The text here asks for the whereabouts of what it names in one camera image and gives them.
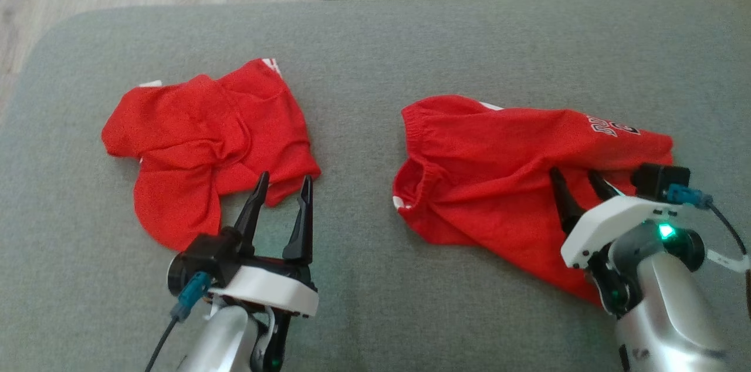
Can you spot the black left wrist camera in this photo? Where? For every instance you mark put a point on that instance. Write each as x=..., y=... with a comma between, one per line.
x=205, y=254

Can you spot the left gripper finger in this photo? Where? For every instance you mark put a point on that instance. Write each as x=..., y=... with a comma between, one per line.
x=302, y=231
x=251, y=219

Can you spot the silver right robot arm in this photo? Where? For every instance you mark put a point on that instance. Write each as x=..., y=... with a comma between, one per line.
x=663, y=313

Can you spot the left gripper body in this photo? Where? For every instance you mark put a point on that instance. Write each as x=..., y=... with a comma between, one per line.
x=270, y=290

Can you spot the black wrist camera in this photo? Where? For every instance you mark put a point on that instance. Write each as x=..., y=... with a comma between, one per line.
x=205, y=254
x=660, y=179

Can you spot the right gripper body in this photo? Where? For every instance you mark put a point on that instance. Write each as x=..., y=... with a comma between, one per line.
x=604, y=225

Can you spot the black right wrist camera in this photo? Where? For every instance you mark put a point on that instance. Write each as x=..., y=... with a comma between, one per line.
x=660, y=179

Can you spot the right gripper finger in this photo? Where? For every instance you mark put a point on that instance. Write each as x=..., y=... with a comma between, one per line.
x=603, y=189
x=568, y=208

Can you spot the red basketball shorts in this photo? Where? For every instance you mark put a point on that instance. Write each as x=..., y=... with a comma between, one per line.
x=487, y=172

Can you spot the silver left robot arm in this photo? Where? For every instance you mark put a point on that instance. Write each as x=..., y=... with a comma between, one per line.
x=223, y=337

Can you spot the red basketball jersey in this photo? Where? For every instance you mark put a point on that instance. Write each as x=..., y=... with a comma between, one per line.
x=188, y=137

